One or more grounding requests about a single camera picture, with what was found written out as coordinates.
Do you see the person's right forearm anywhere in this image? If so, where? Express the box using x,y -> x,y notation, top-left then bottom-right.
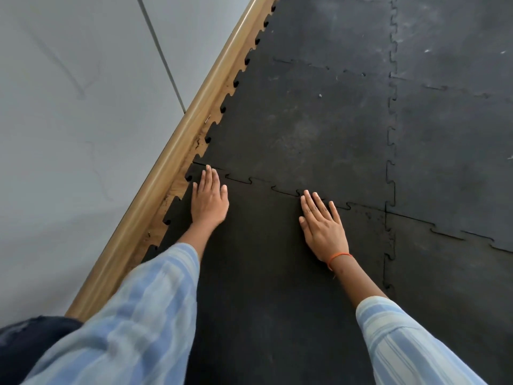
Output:
330,256 -> 488,385

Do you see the person's left forearm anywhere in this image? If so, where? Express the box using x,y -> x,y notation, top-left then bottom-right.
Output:
22,222 -> 219,385

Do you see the orange thread wrist bracelet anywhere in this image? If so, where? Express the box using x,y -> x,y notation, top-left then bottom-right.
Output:
327,252 -> 354,272

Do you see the wooden skirting board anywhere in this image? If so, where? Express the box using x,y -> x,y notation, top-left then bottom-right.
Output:
65,0 -> 279,322

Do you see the person's left hand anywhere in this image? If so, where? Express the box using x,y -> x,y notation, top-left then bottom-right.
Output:
190,164 -> 230,231

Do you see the black interlocking mat tile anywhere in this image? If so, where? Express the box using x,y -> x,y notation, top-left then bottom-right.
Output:
142,162 -> 397,385

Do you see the person's right hand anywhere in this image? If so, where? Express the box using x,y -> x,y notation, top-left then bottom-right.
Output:
298,189 -> 350,264

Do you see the person's left leg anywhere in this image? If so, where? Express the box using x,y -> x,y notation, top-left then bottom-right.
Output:
0,315 -> 84,385

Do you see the group of black floor mats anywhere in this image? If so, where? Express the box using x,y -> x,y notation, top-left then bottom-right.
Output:
192,0 -> 513,385

